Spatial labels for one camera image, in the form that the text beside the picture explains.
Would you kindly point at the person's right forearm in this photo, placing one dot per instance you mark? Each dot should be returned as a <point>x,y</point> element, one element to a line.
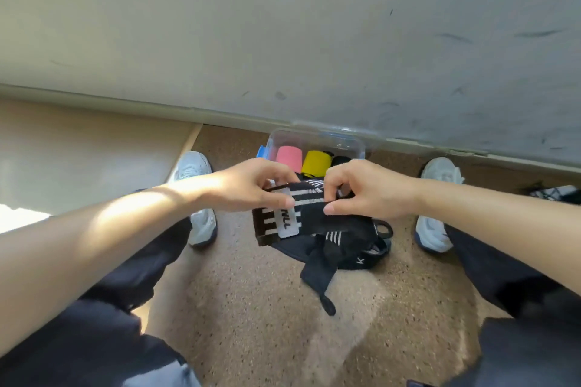
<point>499,228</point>

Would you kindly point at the black and white cloth item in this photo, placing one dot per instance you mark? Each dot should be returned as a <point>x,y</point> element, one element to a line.
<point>556,193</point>

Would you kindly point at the person's left forearm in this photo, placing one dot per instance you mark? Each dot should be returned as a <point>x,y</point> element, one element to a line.
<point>100,241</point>

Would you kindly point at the clear plastic storage box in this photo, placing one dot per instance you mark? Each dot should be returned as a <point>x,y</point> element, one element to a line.
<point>317,142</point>

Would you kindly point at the person's white shoe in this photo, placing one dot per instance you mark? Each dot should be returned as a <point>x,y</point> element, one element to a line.
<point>433,232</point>
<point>199,223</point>

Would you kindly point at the person's left white shoe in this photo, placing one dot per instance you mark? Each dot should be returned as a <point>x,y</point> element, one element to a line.
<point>199,223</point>

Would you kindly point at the black rolled sock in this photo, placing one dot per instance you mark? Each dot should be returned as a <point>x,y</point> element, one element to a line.
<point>340,160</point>

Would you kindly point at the black ankle sock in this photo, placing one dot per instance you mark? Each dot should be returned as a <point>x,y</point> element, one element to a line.
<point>363,246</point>

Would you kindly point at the person's right white shoe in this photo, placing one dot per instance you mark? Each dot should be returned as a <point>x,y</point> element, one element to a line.
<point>433,232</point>

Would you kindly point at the black white-striped sock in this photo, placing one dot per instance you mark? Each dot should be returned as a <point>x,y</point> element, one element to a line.
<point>308,219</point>

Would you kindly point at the yellow rolled sock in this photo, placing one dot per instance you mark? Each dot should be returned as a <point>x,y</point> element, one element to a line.
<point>315,163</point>

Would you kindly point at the pink rolled sock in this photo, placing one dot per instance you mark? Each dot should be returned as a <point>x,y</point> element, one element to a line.
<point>289,158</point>

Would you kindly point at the person's left hand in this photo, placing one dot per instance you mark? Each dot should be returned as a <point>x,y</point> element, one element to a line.
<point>240,185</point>

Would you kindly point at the person's left thumb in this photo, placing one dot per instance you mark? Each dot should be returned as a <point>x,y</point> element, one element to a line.
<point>274,200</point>

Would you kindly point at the person's right thumb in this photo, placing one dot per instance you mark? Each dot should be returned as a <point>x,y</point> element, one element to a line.
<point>341,207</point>

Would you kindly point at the black trousers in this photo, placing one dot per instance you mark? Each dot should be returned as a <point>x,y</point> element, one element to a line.
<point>90,337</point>

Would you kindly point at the person's right hand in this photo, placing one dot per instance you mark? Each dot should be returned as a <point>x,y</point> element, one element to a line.
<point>376,191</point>

